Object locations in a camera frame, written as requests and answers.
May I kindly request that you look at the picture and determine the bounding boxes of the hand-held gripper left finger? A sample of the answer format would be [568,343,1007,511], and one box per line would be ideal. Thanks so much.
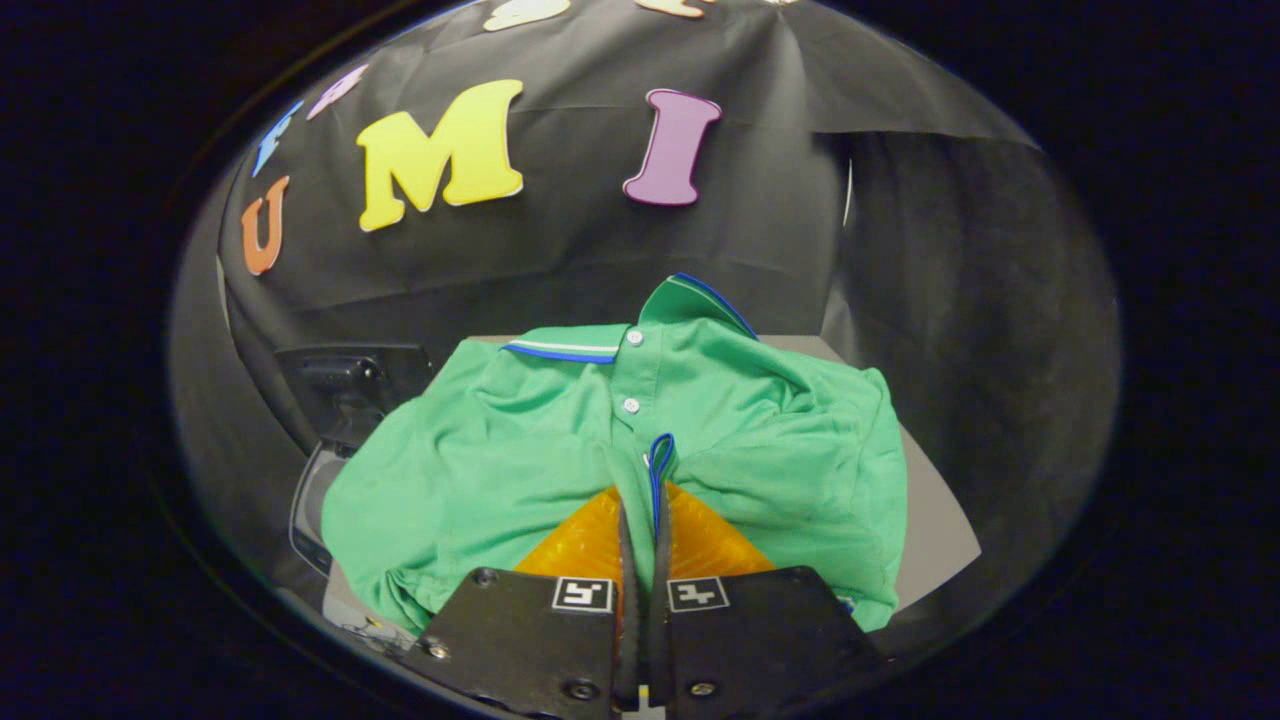
[395,485,643,720]

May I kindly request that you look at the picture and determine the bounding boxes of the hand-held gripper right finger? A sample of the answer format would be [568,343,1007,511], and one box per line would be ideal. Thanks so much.
[643,478,891,720]

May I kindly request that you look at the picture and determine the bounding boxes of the green polo shirt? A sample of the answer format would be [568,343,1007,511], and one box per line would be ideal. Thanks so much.
[320,272,909,636]

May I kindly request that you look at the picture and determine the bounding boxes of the grey washing machine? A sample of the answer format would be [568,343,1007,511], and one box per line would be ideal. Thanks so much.
[275,345,441,581]

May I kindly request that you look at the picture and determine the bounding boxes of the dark washing machine lid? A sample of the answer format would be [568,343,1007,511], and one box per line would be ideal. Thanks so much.
[275,345,438,451]

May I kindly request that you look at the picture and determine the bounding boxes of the grey metal cabinet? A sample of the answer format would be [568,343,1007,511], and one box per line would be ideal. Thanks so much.
[470,333,983,613]

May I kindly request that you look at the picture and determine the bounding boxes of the black backdrop cloth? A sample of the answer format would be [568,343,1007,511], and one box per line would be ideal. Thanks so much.
[170,0,1121,601]

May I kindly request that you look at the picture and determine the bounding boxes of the black floor cables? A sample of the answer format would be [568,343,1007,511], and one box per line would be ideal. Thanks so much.
[338,614,406,653]

